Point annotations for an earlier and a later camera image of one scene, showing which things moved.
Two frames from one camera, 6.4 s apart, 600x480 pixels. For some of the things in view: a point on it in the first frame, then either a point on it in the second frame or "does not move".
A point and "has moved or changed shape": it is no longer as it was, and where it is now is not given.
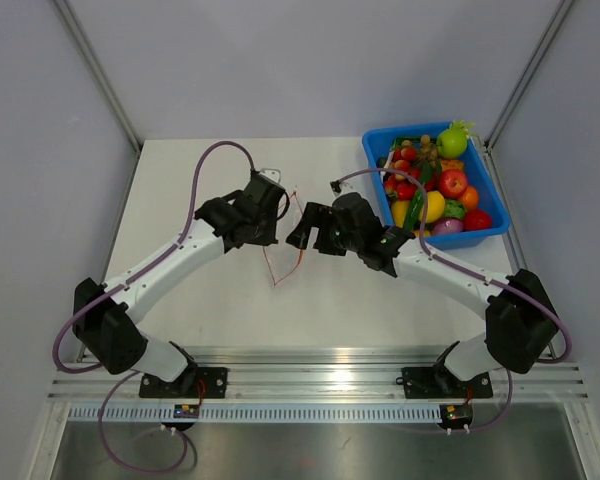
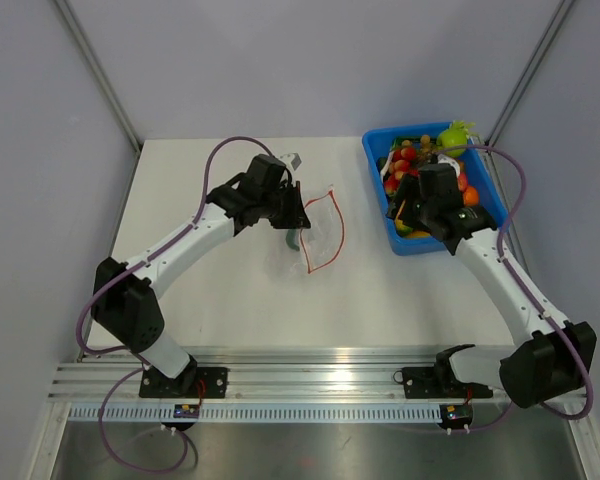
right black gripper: [313, 214] to [408, 190]
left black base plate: [192, 383] does not move
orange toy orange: [470, 198] does not move
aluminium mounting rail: [321, 375] does not move
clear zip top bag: [282, 257] has moved or changed shape
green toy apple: [452, 143] does not move
